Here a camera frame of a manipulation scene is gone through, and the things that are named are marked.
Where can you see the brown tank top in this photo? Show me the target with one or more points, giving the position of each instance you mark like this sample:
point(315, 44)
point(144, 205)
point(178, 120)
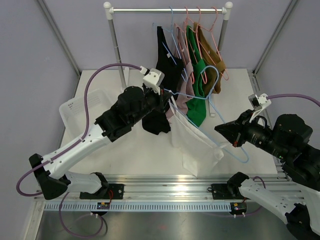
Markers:
point(210, 72)

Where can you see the aluminium mounting rail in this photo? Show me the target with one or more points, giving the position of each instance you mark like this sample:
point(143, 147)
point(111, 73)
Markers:
point(169, 194)

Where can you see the white plastic laundry basket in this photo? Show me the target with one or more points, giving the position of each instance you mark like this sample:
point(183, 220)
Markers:
point(73, 112)

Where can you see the white tank top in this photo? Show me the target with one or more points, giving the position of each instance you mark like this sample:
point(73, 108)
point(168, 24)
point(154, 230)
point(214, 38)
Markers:
point(199, 153)

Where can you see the black tank top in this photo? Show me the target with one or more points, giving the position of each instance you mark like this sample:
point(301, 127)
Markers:
point(172, 67)

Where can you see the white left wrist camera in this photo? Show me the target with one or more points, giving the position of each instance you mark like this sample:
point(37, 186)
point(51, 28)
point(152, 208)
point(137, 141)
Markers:
point(152, 78)

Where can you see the mauve pink tank top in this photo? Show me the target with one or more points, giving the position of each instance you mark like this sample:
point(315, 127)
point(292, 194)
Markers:
point(185, 85)

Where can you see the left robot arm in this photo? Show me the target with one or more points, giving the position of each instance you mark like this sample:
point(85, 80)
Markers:
point(52, 171)

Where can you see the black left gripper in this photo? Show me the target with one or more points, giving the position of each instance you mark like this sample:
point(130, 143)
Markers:
point(162, 99)

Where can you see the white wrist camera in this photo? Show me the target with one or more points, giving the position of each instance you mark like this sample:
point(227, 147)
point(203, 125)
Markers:
point(259, 104)
point(152, 78)

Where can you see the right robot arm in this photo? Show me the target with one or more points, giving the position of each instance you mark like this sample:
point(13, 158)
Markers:
point(288, 141)

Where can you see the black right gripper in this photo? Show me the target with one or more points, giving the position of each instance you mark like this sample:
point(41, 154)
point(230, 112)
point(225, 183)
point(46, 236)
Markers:
point(239, 126)

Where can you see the green tank top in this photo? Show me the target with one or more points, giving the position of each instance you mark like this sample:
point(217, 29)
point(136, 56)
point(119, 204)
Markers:
point(196, 106)

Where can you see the pink wire hanger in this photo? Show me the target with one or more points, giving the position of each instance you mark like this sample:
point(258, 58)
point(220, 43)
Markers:
point(187, 42)
point(203, 75)
point(215, 54)

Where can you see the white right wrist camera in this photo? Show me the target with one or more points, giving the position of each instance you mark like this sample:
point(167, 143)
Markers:
point(259, 104)

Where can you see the metal clothes rack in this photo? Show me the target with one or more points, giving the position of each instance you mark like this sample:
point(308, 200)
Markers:
point(110, 11)

